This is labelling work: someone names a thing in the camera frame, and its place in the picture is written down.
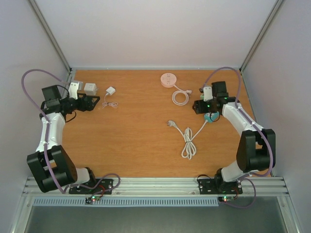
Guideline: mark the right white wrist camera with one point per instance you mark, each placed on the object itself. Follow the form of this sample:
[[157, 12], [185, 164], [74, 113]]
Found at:
[[207, 92]]

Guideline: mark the controller board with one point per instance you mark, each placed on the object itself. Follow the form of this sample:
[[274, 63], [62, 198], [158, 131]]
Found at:
[[226, 199], [93, 199]]

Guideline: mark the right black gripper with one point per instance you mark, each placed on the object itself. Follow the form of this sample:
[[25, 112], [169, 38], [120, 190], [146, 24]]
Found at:
[[200, 108]]

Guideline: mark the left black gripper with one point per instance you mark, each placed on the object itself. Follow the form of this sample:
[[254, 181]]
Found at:
[[90, 107]]

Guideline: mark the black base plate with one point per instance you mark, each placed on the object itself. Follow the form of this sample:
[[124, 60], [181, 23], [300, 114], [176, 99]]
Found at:
[[106, 183], [208, 186]]

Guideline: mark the right controller board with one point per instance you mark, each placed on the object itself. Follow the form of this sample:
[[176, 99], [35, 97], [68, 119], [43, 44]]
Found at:
[[226, 199]]

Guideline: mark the round pink power strip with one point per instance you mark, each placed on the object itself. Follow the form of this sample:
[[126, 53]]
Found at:
[[168, 80]]

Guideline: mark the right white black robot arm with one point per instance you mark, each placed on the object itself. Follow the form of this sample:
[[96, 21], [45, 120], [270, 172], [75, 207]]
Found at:
[[257, 146]]

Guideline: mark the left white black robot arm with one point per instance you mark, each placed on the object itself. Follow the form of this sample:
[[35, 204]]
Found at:
[[50, 165]]

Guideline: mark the left controller board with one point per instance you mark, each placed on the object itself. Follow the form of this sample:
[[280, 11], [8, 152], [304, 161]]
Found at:
[[93, 199]]

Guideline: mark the aluminium front rail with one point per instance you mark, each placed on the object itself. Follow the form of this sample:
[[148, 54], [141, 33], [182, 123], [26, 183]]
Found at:
[[175, 187]]

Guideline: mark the grey slotted cable duct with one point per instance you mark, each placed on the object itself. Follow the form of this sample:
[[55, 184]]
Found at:
[[128, 202]]

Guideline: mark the white usb charger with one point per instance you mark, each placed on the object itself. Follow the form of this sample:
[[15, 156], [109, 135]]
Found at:
[[110, 91]]

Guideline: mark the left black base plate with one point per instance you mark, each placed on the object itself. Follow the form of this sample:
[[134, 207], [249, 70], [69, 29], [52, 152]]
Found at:
[[106, 183]]

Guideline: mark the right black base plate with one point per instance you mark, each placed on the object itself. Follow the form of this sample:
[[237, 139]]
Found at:
[[208, 186]]

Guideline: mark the teal power strip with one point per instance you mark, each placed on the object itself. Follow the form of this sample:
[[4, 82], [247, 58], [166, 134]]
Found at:
[[211, 117]]

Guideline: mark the white cube socket adapter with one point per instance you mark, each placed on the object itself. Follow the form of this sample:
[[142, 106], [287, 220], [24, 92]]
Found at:
[[90, 89]]

